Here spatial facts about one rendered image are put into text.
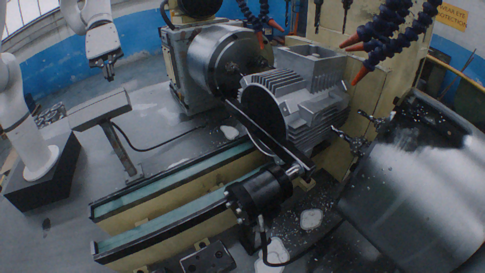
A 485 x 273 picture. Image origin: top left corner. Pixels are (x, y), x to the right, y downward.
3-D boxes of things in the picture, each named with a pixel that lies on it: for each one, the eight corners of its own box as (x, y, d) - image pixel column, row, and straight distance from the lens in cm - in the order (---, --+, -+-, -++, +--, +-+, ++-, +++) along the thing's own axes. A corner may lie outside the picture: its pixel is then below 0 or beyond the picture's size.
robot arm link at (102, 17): (82, 19, 65) (83, 27, 63) (110, 10, 64) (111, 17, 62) (90, 34, 71) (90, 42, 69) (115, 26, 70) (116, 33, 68)
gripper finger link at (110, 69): (104, 56, 58) (109, 77, 55) (115, 52, 58) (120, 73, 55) (107, 61, 61) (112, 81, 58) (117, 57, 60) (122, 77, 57)
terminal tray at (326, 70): (308, 69, 52) (311, 43, 51) (341, 84, 47) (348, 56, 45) (274, 78, 44) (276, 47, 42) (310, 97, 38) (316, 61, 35)
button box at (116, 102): (133, 110, 56) (128, 92, 58) (129, 104, 49) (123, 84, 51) (80, 132, 60) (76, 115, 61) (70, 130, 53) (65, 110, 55)
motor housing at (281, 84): (291, 110, 61) (298, 52, 54) (339, 143, 53) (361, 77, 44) (237, 133, 51) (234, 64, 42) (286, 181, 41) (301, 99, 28)
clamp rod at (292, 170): (295, 167, 32) (297, 159, 30) (303, 175, 31) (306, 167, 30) (255, 191, 28) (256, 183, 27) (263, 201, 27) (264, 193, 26)
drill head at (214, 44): (229, 70, 95) (226, 19, 89) (280, 99, 68) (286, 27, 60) (180, 84, 87) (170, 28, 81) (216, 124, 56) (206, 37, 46)
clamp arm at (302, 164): (315, 174, 32) (235, 106, 47) (320, 162, 30) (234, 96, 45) (301, 185, 30) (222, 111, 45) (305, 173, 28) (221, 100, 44)
